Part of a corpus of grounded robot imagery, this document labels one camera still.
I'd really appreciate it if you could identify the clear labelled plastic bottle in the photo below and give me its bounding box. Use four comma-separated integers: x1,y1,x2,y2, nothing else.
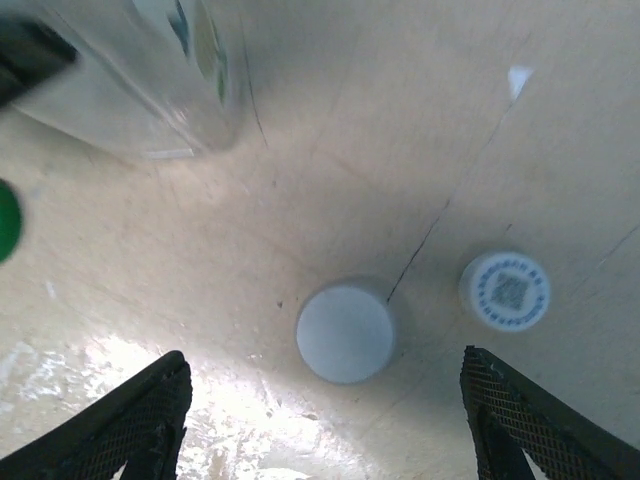
9,0,251,161

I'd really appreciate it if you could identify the green bottle cap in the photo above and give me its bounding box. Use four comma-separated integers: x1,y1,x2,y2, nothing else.
0,179,25,264

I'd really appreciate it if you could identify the white cap with printed code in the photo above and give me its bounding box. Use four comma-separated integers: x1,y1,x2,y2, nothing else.
458,248,552,334

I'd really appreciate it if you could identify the plain white bottle cap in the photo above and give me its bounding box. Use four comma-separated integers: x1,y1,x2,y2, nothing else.
294,277,401,386

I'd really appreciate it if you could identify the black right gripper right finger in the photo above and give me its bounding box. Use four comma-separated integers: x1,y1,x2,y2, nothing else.
459,344,640,480

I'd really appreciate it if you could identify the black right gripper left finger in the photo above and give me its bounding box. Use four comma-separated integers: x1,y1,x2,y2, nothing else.
0,349,194,480

